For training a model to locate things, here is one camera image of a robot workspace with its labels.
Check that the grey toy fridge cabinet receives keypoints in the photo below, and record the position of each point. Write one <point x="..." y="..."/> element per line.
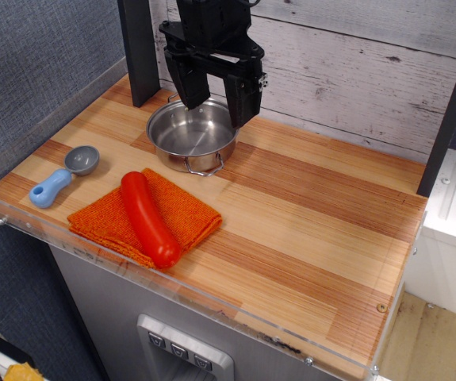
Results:
<point x="110" y="304"/>

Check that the orange knitted towel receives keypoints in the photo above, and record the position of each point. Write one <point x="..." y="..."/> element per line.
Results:
<point x="106" y="223"/>

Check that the white side cabinet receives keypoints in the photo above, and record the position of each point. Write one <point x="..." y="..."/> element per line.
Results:
<point x="431" y="270"/>

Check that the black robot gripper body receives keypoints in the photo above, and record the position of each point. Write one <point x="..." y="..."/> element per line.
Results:
<point x="219" y="29"/>

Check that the stainless steel pot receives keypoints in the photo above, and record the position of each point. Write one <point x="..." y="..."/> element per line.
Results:
<point x="198" y="141"/>

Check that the clear acrylic table guard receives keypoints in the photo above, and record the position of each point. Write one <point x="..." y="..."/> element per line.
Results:
<point x="316" y="229"/>

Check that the blue grey toy scoop spoon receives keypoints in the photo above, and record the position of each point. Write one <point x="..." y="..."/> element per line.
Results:
<point x="80" y="161"/>

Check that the silver dispenser button panel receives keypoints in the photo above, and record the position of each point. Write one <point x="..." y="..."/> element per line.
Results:
<point x="174" y="355"/>

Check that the dark grey post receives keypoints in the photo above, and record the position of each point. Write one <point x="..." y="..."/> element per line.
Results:
<point x="139" y="44"/>
<point x="439" y="148"/>

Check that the dark grey right post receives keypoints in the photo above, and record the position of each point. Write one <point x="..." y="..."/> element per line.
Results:
<point x="439" y="148"/>

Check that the red toy sausage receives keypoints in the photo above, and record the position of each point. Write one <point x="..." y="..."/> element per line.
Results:
<point x="156" y="239"/>

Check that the yellow black object bottom left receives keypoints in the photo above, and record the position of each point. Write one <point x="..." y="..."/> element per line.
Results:
<point x="25" y="371"/>

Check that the dark grey left post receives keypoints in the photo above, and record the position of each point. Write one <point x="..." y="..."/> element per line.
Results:
<point x="139" y="44"/>

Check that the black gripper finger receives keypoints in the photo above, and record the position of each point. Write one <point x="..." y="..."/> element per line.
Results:
<point x="243" y="98"/>
<point x="188" y="75"/>

